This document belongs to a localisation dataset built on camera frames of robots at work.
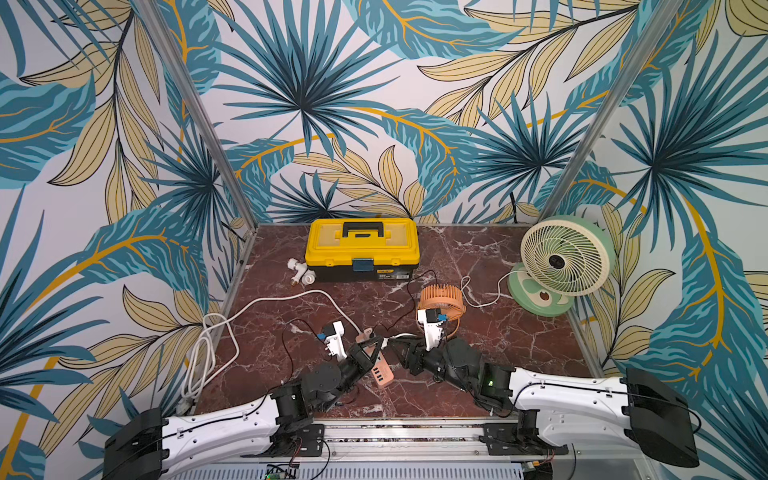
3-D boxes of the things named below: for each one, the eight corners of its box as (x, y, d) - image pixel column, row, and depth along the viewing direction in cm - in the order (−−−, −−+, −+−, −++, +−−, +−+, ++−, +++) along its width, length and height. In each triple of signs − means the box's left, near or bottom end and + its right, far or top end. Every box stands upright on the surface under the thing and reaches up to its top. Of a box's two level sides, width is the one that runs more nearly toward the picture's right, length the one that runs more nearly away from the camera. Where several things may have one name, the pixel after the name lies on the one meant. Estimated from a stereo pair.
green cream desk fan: (516, 321, 97) (565, 260, 71) (504, 279, 107) (542, 213, 82) (561, 322, 97) (625, 261, 71) (544, 279, 107) (595, 213, 82)
